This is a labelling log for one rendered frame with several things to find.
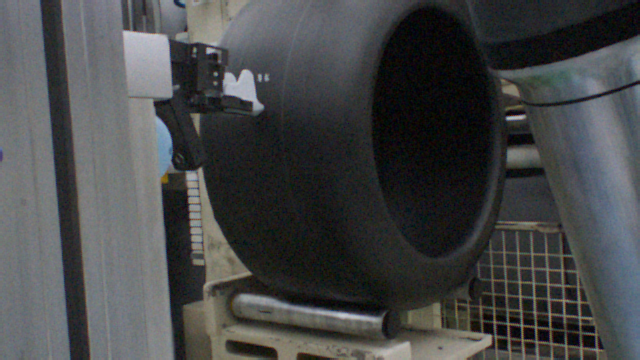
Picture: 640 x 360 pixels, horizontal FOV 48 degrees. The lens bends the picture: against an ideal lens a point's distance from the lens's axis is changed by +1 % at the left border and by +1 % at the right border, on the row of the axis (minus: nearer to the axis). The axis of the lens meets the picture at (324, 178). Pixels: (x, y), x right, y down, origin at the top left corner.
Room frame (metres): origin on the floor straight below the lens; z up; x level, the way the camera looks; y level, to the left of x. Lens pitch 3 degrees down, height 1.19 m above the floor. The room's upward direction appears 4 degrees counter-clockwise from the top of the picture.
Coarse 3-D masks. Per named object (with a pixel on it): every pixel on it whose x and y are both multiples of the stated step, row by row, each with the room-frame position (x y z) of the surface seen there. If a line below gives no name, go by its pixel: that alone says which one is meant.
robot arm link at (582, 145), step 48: (480, 0) 0.32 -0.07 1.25; (528, 0) 0.30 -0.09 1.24; (576, 0) 0.29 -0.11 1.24; (624, 0) 0.29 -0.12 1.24; (528, 48) 0.31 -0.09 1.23; (576, 48) 0.30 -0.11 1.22; (624, 48) 0.30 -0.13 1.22; (528, 96) 0.34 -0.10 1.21; (576, 96) 0.32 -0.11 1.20; (624, 96) 0.31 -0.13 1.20; (576, 144) 0.33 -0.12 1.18; (624, 144) 0.32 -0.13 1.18; (576, 192) 0.34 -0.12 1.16; (624, 192) 0.32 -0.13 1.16; (576, 240) 0.36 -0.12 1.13; (624, 240) 0.33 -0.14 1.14; (624, 288) 0.34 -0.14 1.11; (624, 336) 0.36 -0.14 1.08
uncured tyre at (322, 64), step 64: (256, 0) 1.19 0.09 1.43; (320, 0) 1.07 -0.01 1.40; (384, 0) 1.08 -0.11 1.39; (448, 0) 1.22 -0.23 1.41; (256, 64) 1.07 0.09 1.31; (320, 64) 1.01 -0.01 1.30; (384, 64) 1.53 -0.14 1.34; (448, 64) 1.45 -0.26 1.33; (256, 128) 1.04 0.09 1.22; (320, 128) 0.99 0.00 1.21; (384, 128) 1.56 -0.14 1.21; (448, 128) 1.50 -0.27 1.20; (256, 192) 1.06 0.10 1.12; (320, 192) 1.00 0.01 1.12; (384, 192) 1.54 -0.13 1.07; (448, 192) 1.47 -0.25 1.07; (256, 256) 1.13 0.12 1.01; (320, 256) 1.04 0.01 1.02; (384, 256) 1.05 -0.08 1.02; (448, 256) 1.20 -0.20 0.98
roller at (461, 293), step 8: (464, 280) 1.31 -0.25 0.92; (472, 280) 1.31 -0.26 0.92; (480, 280) 1.32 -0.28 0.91; (456, 288) 1.32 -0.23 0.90; (464, 288) 1.31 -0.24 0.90; (472, 288) 1.30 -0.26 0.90; (480, 288) 1.32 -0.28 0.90; (448, 296) 1.34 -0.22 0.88; (456, 296) 1.32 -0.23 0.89; (464, 296) 1.31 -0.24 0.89; (472, 296) 1.30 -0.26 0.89; (480, 296) 1.32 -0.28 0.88
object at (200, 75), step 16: (176, 48) 0.90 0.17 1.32; (192, 48) 0.92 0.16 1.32; (176, 64) 0.91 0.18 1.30; (192, 64) 0.91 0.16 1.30; (208, 64) 0.93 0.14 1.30; (224, 64) 0.94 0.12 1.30; (176, 80) 0.90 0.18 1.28; (192, 80) 0.91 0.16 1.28; (208, 80) 0.93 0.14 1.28; (192, 96) 0.91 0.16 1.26; (208, 96) 0.92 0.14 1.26; (192, 112) 0.97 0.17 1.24
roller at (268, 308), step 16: (240, 304) 1.28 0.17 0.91; (256, 304) 1.26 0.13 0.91; (272, 304) 1.23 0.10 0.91; (288, 304) 1.21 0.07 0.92; (304, 304) 1.20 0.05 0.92; (320, 304) 1.18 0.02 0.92; (336, 304) 1.16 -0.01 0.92; (272, 320) 1.24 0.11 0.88; (288, 320) 1.21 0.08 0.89; (304, 320) 1.18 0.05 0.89; (320, 320) 1.16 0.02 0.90; (336, 320) 1.14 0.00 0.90; (352, 320) 1.12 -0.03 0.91; (368, 320) 1.10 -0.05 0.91; (384, 320) 1.09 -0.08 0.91; (400, 320) 1.11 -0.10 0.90; (384, 336) 1.09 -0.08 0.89
